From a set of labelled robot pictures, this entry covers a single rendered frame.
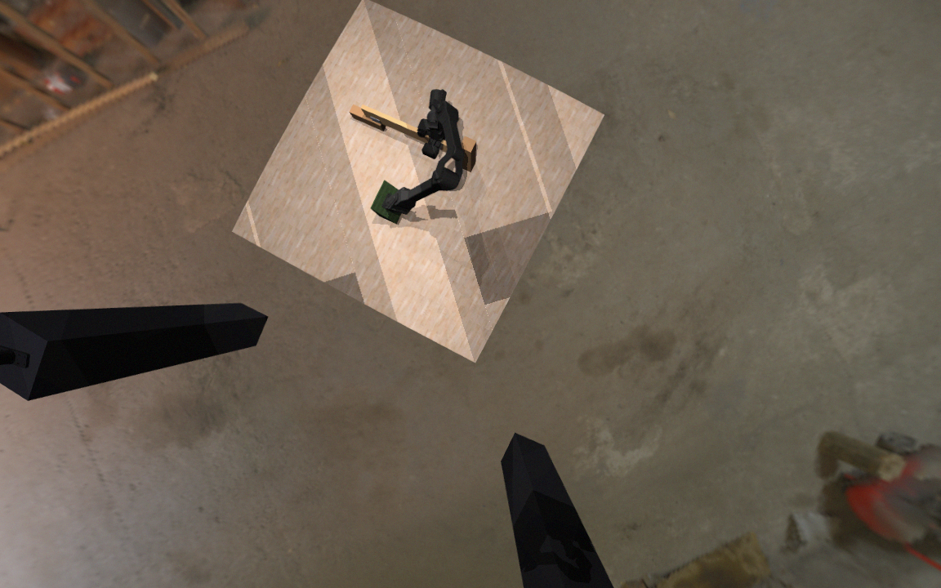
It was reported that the long brown wooden beam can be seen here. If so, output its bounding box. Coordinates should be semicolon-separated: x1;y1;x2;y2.
360;105;448;152

